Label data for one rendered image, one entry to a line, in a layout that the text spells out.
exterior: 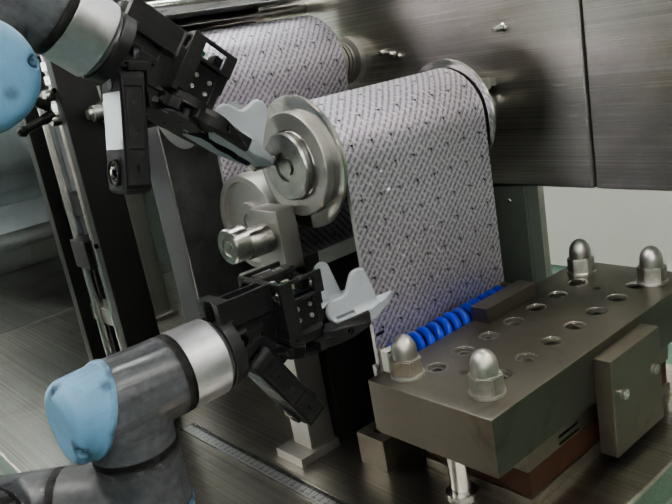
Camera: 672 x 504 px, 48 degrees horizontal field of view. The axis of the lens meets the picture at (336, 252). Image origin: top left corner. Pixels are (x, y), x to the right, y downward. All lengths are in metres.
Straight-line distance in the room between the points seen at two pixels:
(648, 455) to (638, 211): 2.89
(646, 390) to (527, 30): 0.45
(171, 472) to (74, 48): 0.37
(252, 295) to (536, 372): 0.29
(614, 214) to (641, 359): 2.94
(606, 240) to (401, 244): 3.03
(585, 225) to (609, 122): 2.94
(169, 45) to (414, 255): 0.35
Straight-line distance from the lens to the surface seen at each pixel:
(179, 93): 0.75
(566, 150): 1.00
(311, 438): 0.93
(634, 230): 3.77
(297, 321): 0.73
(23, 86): 0.53
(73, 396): 0.65
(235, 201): 0.97
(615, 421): 0.84
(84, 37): 0.71
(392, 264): 0.85
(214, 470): 0.97
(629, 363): 0.85
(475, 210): 0.95
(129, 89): 0.73
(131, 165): 0.73
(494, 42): 1.04
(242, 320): 0.72
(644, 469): 0.87
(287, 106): 0.83
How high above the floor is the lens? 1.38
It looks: 16 degrees down
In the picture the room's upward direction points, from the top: 10 degrees counter-clockwise
